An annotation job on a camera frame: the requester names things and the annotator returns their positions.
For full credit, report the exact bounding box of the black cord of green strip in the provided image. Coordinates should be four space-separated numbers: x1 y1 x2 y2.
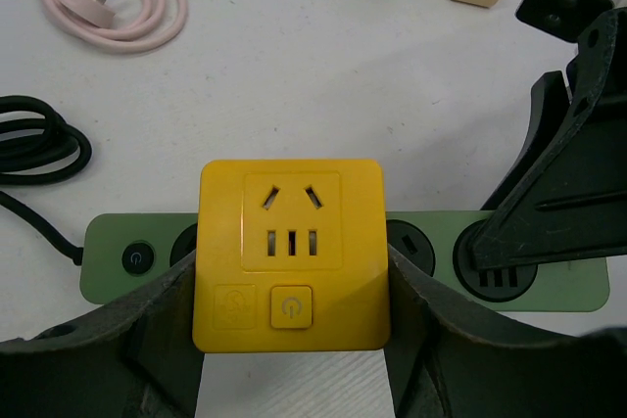
0 94 93 267

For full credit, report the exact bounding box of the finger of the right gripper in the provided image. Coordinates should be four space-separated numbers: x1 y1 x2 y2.
481 70 570 210
469 8 626 270

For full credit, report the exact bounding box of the yellow cube adapter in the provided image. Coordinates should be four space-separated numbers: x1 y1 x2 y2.
192 160 391 353

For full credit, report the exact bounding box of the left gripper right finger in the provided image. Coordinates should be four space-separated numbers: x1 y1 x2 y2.
384 248 626 417

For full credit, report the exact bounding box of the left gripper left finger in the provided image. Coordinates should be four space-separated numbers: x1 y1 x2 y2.
1 255 204 417

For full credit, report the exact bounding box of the green power strip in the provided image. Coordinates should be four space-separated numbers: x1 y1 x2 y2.
79 210 610 312

